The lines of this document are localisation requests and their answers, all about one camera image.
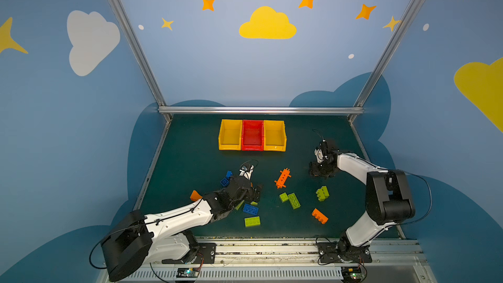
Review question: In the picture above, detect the orange wedge lego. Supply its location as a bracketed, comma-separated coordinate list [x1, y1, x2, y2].
[190, 190, 203, 202]

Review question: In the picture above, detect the green 2x4 lego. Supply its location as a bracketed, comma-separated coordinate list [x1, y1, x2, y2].
[288, 193, 301, 210]
[244, 216, 261, 228]

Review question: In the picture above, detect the long orange lego piece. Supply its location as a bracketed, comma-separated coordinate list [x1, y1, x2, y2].
[275, 168, 291, 189]

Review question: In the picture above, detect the orange stepped lego brick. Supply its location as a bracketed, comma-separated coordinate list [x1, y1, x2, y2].
[312, 208, 328, 225]

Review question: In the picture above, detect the small green lego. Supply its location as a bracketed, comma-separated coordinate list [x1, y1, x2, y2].
[279, 193, 289, 203]

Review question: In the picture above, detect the green 2x4 lego slanted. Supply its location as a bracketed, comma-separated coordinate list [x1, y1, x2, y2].
[234, 200, 244, 210]

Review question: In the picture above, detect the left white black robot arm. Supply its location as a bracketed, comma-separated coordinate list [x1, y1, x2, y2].
[100, 176, 263, 282]

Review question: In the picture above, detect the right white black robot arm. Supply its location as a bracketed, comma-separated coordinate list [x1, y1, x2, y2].
[309, 139, 415, 248]

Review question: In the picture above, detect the blue lego brick flat left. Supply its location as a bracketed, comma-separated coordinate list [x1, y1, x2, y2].
[220, 178, 229, 187]

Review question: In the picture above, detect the green stacked lego right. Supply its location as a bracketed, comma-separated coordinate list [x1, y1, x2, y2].
[316, 186, 330, 202]

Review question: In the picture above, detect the blue 2x4 lego brick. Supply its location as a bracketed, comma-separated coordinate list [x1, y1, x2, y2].
[243, 204, 259, 216]

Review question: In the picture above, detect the green 2x4 lego bottom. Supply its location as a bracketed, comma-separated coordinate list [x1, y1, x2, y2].
[244, 216, 261, 228]

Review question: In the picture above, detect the right yellow bin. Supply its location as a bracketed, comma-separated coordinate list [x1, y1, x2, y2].
[263, 120, 287, 152]

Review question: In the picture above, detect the yellow bin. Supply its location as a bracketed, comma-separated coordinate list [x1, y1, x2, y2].
[263, 120, 287, 152]
[218, 119, 242, 151]

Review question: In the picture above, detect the left yellow bin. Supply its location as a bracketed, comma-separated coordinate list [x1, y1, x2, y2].
[218, 119, 242, 151]

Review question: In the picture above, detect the red middle bin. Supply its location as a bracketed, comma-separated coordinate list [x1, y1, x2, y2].
[242, 120, 264, 151]

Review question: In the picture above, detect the left circuit board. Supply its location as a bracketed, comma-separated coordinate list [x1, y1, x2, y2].
[176, 268, 200, 279]

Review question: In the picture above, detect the circuit board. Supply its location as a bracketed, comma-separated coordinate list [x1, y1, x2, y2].
[341, 267, 364, 282]
[176, 268, 200, 279]

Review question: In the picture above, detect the right circuit board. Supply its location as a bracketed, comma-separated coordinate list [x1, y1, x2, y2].
[341, 267, 364, 282]

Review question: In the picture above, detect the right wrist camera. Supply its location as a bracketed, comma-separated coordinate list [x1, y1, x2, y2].
[314, 147, 325, 163]

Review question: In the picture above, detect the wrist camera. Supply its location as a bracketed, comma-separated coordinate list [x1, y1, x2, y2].
[314, 147, 325, 163]
[239, 163, 254, 180]

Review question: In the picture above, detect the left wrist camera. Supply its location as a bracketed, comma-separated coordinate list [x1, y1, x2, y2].
[239, 163, 254, 180]

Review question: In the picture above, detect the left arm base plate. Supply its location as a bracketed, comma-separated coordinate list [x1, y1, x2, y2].
[161, 242, 217, 265]

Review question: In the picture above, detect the aluminium frame back bar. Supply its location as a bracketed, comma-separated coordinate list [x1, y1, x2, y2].
[158, 106, 364, 115]

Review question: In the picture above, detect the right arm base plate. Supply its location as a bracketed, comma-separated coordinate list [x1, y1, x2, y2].
[316, 242, 372, 265]

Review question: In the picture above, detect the aluminium front rail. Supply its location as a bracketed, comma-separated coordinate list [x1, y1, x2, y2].
[124, 237, 437, 282]

